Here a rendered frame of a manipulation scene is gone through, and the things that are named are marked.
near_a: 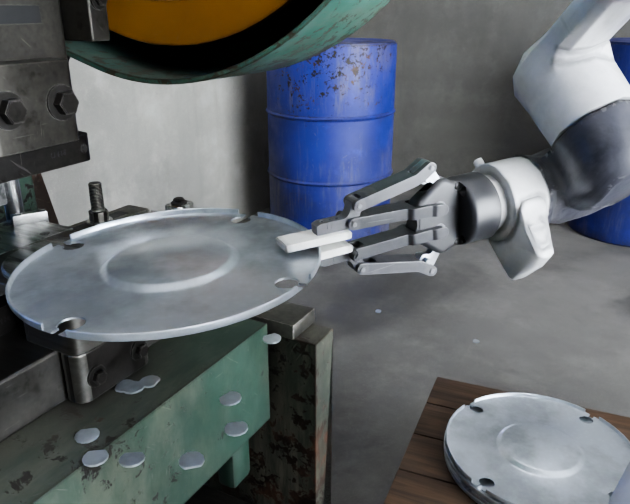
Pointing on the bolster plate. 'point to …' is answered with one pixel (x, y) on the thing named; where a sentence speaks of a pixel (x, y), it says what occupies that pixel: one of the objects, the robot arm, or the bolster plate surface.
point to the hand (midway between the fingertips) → (314, 244)
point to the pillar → (14, 199)
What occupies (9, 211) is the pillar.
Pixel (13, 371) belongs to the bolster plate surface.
